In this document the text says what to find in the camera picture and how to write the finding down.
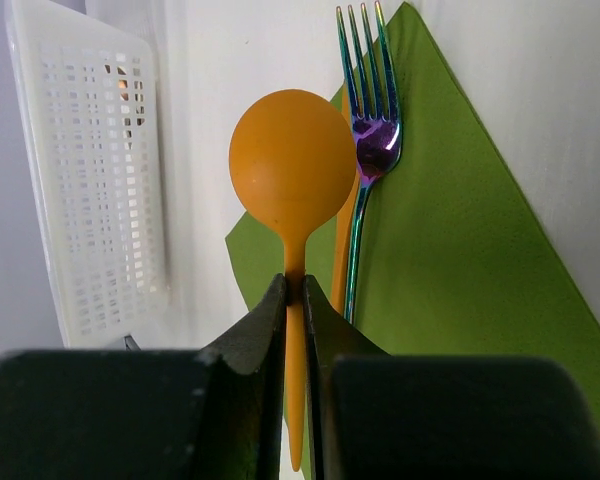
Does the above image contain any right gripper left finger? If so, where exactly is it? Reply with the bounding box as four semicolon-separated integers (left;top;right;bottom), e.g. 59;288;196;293
194;274;286;479

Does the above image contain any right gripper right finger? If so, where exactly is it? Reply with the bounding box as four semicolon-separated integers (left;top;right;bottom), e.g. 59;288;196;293
302;275;387;479

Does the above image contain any orange plastic knife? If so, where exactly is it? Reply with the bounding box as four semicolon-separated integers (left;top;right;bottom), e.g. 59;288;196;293
330;94;362;314

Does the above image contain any orange plastic spoon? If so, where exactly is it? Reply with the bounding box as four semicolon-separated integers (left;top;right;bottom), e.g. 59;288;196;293
229;89;356;470

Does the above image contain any iridescent metal fork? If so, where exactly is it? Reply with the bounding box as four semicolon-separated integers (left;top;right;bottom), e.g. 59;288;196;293
336;2;403;324

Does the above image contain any green paper napkin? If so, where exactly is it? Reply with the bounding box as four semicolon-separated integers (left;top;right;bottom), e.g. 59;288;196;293
224;1;600;480

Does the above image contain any copper round ball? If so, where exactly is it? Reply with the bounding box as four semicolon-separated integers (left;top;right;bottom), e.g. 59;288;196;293
102;63;146;126

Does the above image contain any white plastic basket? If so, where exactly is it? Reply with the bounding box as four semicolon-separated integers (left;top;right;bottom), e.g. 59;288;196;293
5;1;169;348

